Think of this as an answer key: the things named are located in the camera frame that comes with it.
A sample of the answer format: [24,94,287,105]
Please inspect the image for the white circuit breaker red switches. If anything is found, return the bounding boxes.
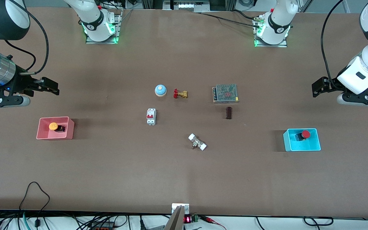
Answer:
[146,108,157,126]

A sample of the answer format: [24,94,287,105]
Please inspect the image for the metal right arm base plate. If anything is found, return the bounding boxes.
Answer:
[86,10,122,44]

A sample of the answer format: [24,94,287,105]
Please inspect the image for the short black right arm cable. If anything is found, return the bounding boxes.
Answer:
[4,39,37,71]

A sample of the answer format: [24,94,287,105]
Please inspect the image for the metal fitting with white caps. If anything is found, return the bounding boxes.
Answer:
[188,133,207,151]

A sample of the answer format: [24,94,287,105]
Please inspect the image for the black flat looped cable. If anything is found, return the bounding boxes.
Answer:
[303,217,334,227]

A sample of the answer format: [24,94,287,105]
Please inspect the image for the cyan plastic bin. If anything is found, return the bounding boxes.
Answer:
[283,128,321,152]

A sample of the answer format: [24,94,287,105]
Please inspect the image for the long black right arm cable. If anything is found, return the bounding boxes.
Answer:
[11,0,50,75]

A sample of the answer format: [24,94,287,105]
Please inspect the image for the yellow push button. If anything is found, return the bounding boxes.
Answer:
[49,122,66,133]

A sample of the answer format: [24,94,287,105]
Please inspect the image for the dark box with orange terminals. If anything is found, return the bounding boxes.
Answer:
[90,222,115,230]

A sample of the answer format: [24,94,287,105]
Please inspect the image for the red push button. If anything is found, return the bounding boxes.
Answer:
[295,130,311,142]

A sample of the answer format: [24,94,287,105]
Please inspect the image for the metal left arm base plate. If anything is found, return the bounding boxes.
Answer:
[253,14,288,48]

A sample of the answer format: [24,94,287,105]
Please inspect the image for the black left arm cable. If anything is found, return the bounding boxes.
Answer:
[320,0,345,84]

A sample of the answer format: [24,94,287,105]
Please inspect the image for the pink plastic bin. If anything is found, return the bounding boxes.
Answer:
[36,116,75,141]

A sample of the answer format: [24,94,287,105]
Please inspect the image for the teal cable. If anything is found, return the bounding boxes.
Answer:
[22,211,32,230]

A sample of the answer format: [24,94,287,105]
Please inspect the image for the metal mesh power supply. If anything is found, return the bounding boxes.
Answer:
[212,84,239,104]

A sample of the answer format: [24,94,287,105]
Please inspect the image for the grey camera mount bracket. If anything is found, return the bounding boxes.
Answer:
[164,203,190,230]

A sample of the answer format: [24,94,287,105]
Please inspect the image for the red clip lead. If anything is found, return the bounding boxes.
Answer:
[199,216,228,230]

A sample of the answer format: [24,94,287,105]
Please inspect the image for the silver equipment box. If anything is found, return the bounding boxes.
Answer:
[163,0,211,12]

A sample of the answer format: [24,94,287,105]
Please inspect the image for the black cable to arm base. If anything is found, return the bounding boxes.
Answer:
[195,10,261,26]

